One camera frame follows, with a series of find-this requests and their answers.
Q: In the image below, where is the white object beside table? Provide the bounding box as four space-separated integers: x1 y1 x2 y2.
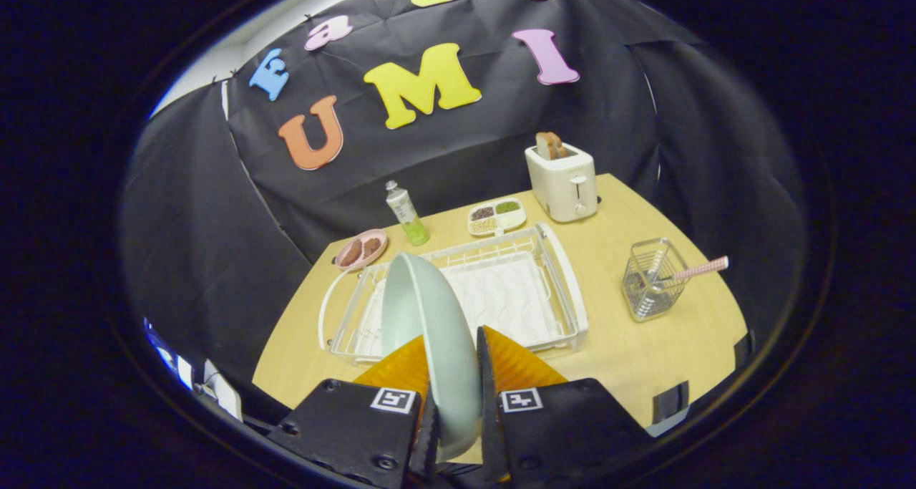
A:
143 317 245 424

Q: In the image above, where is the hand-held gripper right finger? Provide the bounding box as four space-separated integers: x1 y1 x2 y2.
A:
475 324 655 489

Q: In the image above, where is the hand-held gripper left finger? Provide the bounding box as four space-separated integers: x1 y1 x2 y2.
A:
267 334 440 489

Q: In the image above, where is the cream toaster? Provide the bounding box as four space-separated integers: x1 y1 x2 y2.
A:
524 142 599 224

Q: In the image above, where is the small pink plate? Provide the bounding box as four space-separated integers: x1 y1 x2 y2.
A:
334 228 389 273

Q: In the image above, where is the pink checked handle spoon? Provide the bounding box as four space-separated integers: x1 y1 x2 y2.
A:
648 255 730 290

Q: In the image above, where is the brown bread slice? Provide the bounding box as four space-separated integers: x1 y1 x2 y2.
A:
535 132 570 161

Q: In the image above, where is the white divided snack dish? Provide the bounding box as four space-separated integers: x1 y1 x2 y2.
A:
467 198 528 238

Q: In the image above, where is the clear bottle green liquid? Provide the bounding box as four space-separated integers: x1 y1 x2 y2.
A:
385 180 432 247

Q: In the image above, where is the pale green plate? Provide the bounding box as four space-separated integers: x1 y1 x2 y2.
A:
381 252 484 463

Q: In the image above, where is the white dish rack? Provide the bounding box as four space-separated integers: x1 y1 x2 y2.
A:
318 222 590 365

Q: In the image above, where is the metal wire basket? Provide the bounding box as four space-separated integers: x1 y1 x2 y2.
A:
622 238 692 324

